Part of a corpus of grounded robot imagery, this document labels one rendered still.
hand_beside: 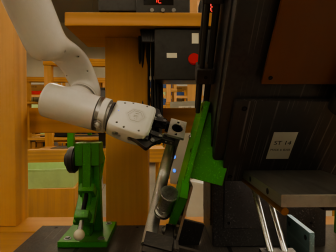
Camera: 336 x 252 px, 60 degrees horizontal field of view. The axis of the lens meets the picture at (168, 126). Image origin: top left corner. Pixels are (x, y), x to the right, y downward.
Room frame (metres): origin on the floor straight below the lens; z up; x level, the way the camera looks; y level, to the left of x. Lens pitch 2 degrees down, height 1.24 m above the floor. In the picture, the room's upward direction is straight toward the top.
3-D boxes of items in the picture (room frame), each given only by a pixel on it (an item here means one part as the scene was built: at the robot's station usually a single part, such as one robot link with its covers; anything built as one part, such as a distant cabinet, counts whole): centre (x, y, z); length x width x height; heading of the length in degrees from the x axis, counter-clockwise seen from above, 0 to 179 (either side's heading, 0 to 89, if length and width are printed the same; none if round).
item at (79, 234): (0.74, 0.22, 0.96); 0.06 x 0.03 x 0.06; 1
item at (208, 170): (0.64, -0.08, 1.17); 0.13 x 0.12 x 0.20; 91
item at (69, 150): (0.82, 0.27, 1.12); 0.07 x 0.03 x 0.08; 1
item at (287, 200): (0.60, -0.24, 1.11); 0.39 x 0.16 x 0.03; 1
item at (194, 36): (0.91, -0.04, 1.43); 0.17 x 0.12 x 0.15; 91
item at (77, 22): (0.96, -0.15, 1.52); 0.90 x 0.25 x 0.04; 91
